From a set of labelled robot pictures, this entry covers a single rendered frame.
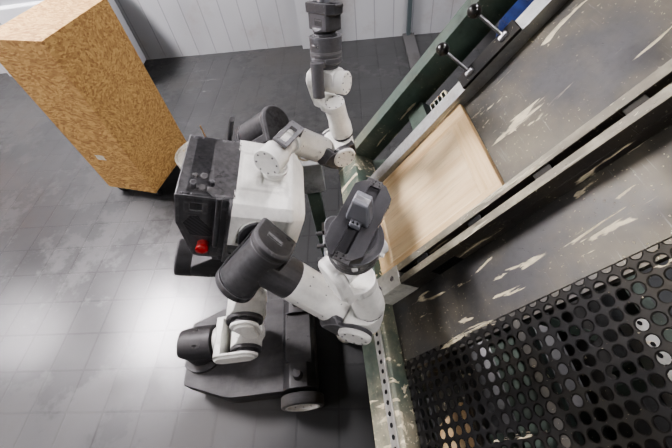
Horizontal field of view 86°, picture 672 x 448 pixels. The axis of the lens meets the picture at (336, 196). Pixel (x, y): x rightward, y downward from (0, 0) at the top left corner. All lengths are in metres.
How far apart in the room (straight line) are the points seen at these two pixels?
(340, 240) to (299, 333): 1.47
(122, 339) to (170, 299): 0.31
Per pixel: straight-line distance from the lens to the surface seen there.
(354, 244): 0.46
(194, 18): 4.50
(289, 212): 0.84
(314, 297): 0.81
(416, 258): 1.02
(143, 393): 2.34
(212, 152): 0.93
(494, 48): 1.14
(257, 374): 1.93
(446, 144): 1.15
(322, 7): 1.00
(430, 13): 4.32
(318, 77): 1.02
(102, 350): 2.56
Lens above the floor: 1.97
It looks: 50 degrees down
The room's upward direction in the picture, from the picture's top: 9 degrees counter-clockwise
